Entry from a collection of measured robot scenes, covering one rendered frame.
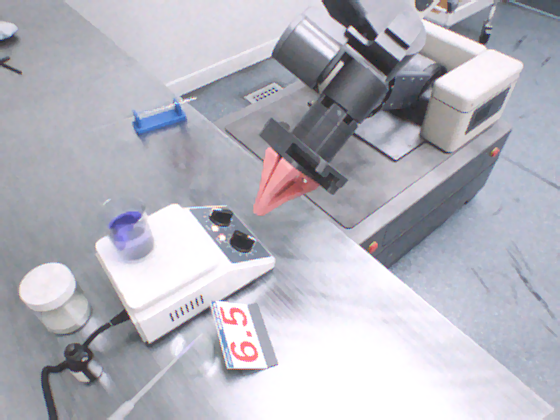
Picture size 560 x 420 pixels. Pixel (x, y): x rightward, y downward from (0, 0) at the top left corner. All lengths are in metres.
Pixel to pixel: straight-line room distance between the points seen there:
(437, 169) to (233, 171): 0.80
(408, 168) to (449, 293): 0.46
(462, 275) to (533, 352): 0.31
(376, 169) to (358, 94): 0.89
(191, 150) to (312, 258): 0.32
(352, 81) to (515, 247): 1.39
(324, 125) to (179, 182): 0.35
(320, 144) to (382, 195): 0.82
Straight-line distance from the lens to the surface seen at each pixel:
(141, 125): 0.89
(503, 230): 1.84
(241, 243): 0.60
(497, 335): 1.57
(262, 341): 0.58
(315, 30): 0.50
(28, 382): 0.64
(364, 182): 1.32
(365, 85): 0.49
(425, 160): 1.43
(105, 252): 0.59
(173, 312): 0.56
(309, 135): 0.48
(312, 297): 0.61
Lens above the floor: 1.28
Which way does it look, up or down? 49 degrees down
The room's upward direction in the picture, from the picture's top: straight up
